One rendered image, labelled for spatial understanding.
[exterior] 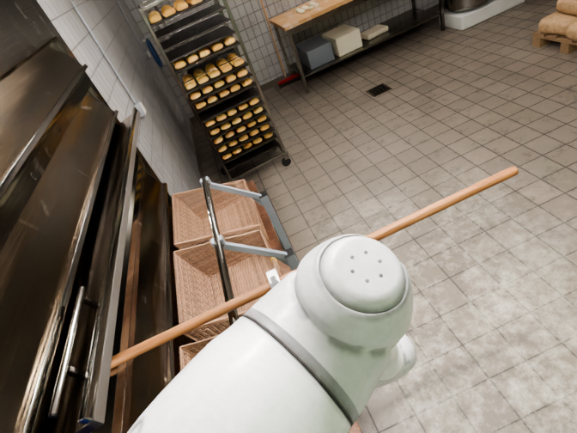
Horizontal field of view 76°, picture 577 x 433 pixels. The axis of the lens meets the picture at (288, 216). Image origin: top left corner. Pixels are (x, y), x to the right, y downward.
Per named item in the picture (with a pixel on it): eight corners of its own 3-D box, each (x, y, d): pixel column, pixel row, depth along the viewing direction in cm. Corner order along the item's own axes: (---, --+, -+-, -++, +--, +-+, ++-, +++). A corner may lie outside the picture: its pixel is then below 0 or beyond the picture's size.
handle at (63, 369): (80, 422, 69) (73, 426, 70) (101, 295, 96) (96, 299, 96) (51, 413, 66) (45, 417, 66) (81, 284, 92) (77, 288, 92)
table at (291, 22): (305, 95, 510) (283, 27, 455) (288, 80, 573) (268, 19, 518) (448, 29, 515) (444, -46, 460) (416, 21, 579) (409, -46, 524)
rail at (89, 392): (94, 420, 68) (85, 425, 68) (137, 109, 209) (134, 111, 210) (84, 417, 67) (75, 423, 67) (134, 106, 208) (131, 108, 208)
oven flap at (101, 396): (105, 423, 69) (26, 477, 71) (140, 112, 211) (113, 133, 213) (94, 420, 68) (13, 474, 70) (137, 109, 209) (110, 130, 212)
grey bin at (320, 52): (311, 70, 508) (306, 52, 494) (300, 62, 548) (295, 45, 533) (335, 58, 509) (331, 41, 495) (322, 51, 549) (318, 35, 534)
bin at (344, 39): (339, 57, 509) (335, 39, 494) (325, 50, 549) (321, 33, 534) (362, 45, 511) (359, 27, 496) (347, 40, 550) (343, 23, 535)
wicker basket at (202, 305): (208, 366, 170) (177, 334, 153) (195, 283, 214) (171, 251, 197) (302, 318, 172) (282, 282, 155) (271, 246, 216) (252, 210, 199)
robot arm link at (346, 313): (325, 260, 48) (250, 339, 42) (344, 173, 32) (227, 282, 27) (412, 331, 43) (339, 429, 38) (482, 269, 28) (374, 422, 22)
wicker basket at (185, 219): (196, 277, 217) (172, 246, 200) (190, 223, 262) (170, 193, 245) (271, 242, 218) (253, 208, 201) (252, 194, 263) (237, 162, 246)
